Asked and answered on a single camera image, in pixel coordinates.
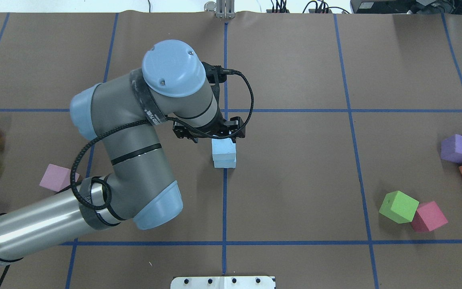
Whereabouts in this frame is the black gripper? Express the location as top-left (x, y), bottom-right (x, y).
top-left (172, 114), bottom-right (246, 144)

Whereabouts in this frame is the white pedestal base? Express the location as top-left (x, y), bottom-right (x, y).
top-left (170, 276), bottom-right (276, 289)

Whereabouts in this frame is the black usb hub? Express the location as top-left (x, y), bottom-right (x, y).
top-left (303, 0), bottom-right (332, 14)
top-left (266, 0), bottom-right (290, 14)

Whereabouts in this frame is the pink foam block near green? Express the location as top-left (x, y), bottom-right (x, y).
top-left (411, 201), bottom-right (448, 232)

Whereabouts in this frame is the purple foam block right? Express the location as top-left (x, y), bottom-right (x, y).
top-left (440, 134), bottom-right (462, 163)

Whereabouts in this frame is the light blue foam block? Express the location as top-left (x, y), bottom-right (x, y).
top-left (211, 138), bottom-right (237, 161)
top-left (213, 159), bottom-right (237, 169)

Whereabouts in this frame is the lilac pink foam block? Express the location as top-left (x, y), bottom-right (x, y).
top-left (39, 163), bottom-right (71, 192)

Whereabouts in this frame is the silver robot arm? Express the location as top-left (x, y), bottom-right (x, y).
top-left (0, 39), bottom-right (252, 268)

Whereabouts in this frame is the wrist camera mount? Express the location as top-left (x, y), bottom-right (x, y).
top-left (201, 61), bottom-right (227, 100)

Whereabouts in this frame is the black usb hub right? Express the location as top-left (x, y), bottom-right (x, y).
top-left (303, 0), bottom-right (332, 14)

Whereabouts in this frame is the aluminium frame post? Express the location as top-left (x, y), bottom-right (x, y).
top-left (215, 0), bottom-right (236, 19)

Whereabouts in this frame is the small metal cylinder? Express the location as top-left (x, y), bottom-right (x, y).
top-left (203, 1), bottom-right (217, 12)

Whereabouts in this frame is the black usb hub left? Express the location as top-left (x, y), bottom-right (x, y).
top-left (266, 0), bottom-right (290, 14)

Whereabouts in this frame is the black monitor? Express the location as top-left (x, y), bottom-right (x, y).
top-left (350, 0), bottom-right (462, 15)

